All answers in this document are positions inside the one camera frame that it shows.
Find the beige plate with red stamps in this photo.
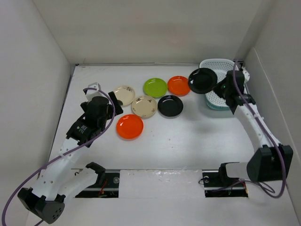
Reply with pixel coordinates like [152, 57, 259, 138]
[131, 95, 158, 118]

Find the black plate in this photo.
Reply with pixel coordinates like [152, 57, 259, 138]
[158, 95, 183, 117]

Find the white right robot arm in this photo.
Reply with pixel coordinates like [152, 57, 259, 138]
[213, 70, 293, 187]

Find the orange plate near left arm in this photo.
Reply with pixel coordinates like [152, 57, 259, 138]
[116, 114, 144, 139]

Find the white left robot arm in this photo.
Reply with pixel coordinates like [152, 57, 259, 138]
[17, 92, 123, 224]

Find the white perforated plastic bin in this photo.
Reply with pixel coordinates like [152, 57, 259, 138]
[199, 58, 234, 110]

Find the cream plate with leaf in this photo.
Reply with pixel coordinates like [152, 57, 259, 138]
[114, 85, 135, 106]

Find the orange plate near green plate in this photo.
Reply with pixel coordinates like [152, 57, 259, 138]
[167, 76, 190, 96]

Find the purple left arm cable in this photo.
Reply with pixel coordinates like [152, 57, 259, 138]
[1, 87, 117, 226]

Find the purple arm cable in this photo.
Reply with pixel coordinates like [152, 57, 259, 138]
[213, 58, 288, 199]
[1, 87, 117, 226]

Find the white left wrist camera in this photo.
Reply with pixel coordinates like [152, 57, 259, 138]
[84, 82, 102, 101]

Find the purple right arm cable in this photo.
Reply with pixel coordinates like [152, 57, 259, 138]
[213, 58, 288, 199]

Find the black metal base rail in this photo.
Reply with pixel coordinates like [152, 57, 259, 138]
[77, 169, 248, 199]

